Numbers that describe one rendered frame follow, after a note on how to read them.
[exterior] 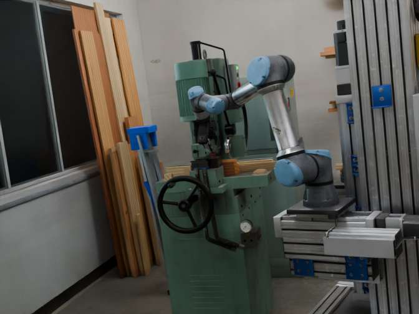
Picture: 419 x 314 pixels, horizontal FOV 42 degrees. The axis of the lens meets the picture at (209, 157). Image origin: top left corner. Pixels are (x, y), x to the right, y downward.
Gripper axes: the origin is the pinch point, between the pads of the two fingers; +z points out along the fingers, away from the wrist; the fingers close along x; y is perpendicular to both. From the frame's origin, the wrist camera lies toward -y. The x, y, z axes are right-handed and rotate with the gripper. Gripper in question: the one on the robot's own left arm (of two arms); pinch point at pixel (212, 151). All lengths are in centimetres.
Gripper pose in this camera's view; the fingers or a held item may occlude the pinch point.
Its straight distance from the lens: 274.0
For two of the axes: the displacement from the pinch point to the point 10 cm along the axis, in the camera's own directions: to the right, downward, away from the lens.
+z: 2.5, 7.8, 5.7
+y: 1.9, -6.2, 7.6
